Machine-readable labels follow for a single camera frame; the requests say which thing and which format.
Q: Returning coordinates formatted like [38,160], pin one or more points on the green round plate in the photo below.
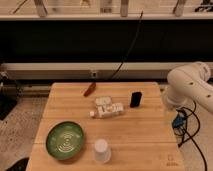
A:
[65,140]

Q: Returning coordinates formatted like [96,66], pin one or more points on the red-brown marker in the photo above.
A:
[90,89]

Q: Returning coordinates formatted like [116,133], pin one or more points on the translucent yellowish gripper finger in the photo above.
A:
[169,115]

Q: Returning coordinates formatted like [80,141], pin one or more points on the blue connector box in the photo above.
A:
[178,121]

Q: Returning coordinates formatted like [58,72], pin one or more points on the dark equipment at left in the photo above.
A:
[7,103]

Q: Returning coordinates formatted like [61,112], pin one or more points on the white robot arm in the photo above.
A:
[187,82]

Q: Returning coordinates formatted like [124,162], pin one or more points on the black eraser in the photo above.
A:
[135,99]

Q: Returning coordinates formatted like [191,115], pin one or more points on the white medicine bottle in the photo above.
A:
[106,111]

